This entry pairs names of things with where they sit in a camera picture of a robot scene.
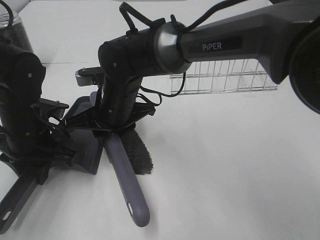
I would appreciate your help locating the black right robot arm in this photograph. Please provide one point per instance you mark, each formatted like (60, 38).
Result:
(284, 37)

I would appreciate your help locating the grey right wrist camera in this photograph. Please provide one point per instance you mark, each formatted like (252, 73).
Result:
(88, 76)

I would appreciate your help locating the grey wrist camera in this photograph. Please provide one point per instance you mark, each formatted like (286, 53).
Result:
(51, 108)
(88, 76)

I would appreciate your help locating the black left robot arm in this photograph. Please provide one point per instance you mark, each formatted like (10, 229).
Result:
(21, 78)

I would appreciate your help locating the purple brush with black bristles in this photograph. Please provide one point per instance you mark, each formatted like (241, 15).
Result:
(131, 190)

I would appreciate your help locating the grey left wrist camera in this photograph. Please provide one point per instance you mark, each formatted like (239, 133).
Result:
(51, 108)

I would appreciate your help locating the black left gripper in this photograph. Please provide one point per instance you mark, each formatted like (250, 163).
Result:
(25, 136)

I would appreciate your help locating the metal wire dish rack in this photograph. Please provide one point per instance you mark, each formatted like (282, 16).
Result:
(227, 76)

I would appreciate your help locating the glass jar of coffee beans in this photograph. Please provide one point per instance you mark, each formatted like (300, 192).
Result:
(12, 29)

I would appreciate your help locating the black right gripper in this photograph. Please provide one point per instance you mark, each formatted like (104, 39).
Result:
(115, 108)

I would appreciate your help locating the purple plastic dustpan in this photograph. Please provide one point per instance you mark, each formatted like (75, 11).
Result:
(86, 159)

